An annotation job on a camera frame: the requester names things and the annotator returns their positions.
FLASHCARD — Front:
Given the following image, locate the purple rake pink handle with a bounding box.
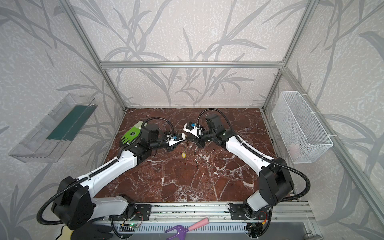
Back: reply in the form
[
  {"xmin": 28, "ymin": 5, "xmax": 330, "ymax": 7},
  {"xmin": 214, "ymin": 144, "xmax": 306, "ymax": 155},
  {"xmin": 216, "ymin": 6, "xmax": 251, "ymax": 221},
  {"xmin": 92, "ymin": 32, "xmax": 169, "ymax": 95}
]
[{"xmin": 165, "ymin": 218, "xmax": 210, "ymax": 240}]

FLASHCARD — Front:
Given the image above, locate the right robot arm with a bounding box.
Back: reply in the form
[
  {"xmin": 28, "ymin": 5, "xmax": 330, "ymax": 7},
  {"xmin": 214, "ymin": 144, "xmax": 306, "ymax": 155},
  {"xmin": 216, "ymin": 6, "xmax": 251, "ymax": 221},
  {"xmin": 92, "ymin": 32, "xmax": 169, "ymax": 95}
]
[{"xmin": 191, "ymin": 114, "xmax": 295, "ymax": 219}]

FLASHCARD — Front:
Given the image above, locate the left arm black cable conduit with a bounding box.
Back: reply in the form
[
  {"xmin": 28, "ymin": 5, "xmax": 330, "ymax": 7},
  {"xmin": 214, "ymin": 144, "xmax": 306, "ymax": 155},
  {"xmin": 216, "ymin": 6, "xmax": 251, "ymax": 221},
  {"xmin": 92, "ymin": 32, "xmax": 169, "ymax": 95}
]
[{"xmin": 36, "ymin": 116, "xmax": 176, "ymax": 226}]

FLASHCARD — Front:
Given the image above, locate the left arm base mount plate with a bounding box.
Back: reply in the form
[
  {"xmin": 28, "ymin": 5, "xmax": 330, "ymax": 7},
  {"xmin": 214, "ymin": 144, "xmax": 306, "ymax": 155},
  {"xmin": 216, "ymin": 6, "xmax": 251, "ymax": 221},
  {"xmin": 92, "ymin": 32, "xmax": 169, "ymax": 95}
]
[{"xmin": 122, "ymin": 204, "xmax": 152, "ymax": 222}]

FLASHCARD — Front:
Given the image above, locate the clear plastic wall tray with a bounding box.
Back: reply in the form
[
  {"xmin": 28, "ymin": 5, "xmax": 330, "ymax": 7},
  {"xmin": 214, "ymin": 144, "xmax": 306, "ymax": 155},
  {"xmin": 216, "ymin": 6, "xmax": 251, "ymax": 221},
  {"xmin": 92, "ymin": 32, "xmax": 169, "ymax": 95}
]
[{"xmin": 9, "ymin": 94, "xmax": 98, "ymax": 163}]

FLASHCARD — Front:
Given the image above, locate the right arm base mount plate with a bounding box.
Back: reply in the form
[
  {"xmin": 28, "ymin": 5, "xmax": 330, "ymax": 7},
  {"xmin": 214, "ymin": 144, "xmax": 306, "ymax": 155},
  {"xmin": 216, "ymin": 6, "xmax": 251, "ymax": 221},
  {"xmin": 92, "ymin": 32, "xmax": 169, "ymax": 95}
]
[{"xmin": 227, "ymin": 203, "xmax": 271, "ymax": 222}]

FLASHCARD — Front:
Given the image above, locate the white wire mesh basket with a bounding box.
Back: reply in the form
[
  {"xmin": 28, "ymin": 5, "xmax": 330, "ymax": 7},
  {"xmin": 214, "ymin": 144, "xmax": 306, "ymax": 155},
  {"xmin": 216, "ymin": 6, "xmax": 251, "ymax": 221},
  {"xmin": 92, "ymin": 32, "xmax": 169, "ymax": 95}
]
[{"xmin": 272, "ymin": 91, "xmax": 334, "ymax": 164}]

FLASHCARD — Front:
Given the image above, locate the black rubber glove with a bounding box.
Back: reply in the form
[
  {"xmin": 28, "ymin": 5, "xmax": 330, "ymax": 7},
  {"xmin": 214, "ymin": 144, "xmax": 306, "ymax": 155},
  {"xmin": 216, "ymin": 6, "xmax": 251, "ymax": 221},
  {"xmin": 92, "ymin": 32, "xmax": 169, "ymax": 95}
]
[{"xmin": 71, "ymin": 224, "xmax": 113, "ymax": 240}]

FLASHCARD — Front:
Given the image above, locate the green gardening glove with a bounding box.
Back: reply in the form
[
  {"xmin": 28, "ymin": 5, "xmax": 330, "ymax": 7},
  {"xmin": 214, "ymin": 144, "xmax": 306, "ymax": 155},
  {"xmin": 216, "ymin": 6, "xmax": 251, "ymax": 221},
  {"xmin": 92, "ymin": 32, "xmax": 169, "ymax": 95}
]
[{"xmin": 120, "ymin": 121, "xmax": 143, "ymax": 147}]

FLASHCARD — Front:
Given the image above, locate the green circuit board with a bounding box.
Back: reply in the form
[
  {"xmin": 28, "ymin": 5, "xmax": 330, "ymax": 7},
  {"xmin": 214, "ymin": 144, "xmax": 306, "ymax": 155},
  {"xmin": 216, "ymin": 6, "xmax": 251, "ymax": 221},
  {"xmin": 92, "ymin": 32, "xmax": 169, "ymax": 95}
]
[{"xmin": 119, "ymin": 223, "xmax": 141, "ymax": 232}]

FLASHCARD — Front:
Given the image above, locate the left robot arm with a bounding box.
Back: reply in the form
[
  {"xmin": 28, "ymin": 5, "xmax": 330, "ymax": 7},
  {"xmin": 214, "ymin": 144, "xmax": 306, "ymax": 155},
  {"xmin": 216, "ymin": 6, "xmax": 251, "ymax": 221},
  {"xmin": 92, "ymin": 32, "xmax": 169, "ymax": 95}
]
[{"xmin": 51, "ymin": 124, "xmax": 186, "ymax": 230}]

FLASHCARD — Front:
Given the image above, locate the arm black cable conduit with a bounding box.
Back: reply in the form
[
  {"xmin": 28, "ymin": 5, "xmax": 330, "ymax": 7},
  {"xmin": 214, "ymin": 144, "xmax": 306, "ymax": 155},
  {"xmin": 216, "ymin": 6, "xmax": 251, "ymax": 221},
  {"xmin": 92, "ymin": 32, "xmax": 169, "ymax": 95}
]
[
  {"xmin": 36, "ymin": 116, "xmax": 176, "ymax": 226},
  {"xmin": 196, "ymin": 107, "xmax": 311, "ymax": 202}
]

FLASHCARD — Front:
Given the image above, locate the aluminium cage frame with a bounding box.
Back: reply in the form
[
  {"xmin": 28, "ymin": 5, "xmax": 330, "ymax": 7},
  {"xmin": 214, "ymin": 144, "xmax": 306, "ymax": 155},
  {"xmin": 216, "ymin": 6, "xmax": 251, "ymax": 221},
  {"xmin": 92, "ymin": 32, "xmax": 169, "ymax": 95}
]
[{"xmin": 59, "ymin": 1, "xmax": 384, "ymax": 224}]

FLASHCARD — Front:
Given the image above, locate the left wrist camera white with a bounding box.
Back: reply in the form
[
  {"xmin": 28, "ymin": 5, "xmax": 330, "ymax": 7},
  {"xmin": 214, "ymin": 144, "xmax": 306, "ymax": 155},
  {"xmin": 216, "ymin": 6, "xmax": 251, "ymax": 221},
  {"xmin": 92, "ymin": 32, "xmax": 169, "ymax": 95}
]
[{"xmin": 167, "ymin": 133, "xmax": 186, "ymax": 146}]

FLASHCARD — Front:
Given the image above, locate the aluminium front rail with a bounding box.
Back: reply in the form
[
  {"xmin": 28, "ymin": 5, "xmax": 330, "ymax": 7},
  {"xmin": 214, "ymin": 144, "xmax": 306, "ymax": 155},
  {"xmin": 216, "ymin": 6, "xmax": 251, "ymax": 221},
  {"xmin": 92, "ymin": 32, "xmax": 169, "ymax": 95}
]
[{"xmin": 75, "ymin": 198, "xmax": 315, "ymax": 223}]

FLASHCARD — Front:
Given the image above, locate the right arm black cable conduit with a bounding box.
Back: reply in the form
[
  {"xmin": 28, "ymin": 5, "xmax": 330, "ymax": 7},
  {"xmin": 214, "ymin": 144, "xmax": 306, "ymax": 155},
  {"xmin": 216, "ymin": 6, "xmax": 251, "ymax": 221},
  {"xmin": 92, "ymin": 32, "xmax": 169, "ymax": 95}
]
[{"xmin": 196, "ymin": 107, "xmax": 311, "ymax": 202}]

